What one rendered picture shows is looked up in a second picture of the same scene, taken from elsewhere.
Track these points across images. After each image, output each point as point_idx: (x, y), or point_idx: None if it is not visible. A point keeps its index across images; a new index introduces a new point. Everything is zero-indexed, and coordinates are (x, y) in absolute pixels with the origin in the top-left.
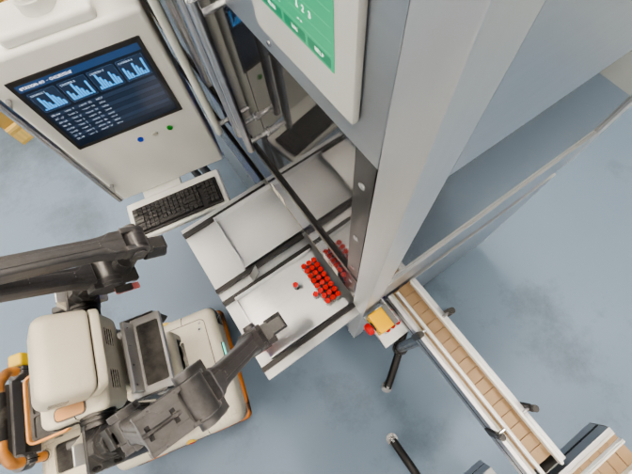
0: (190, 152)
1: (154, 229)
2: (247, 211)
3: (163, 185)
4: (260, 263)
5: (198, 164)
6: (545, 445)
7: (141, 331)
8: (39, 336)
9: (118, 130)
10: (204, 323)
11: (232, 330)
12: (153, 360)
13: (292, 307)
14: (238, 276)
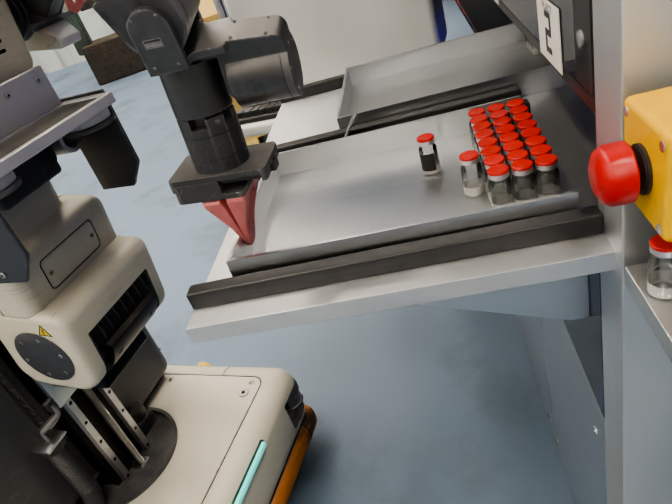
0: (381, 12)
1: (259, 115)
2: (422, 73)
3: None
4: (378, 122)
5: (391, 51)
6: None
7: (58, 111)
8: None
9: None
10: (258, 388)
11: (314, 473)
12: (15, 142)
13: (389, 202)
14: (313, 137)
